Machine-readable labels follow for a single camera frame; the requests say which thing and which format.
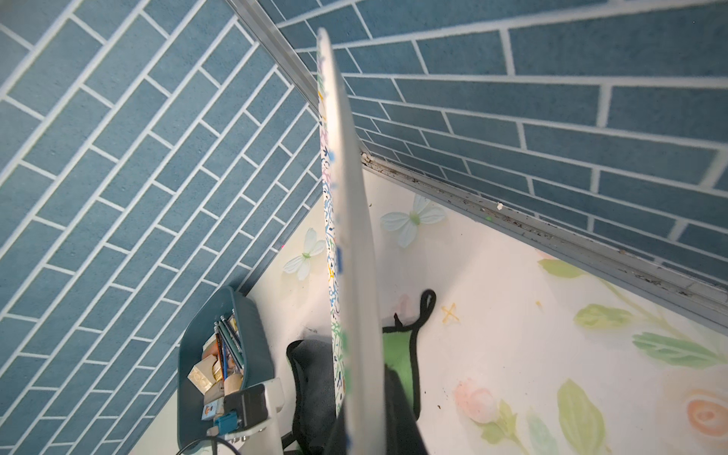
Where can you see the teal plastic storage bin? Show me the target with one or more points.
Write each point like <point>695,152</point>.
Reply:
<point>197,318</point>

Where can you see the grey green cleaning cloth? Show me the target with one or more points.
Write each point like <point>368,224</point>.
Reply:
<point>311,362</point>

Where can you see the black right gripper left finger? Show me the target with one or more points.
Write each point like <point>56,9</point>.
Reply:
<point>337,443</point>

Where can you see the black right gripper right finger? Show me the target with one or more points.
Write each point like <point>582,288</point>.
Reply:
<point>402,434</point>

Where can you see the round colourful squiggle plate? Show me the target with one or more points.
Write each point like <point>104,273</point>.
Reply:
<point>356,331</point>

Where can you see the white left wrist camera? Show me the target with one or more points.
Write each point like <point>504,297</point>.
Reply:
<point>250,423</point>

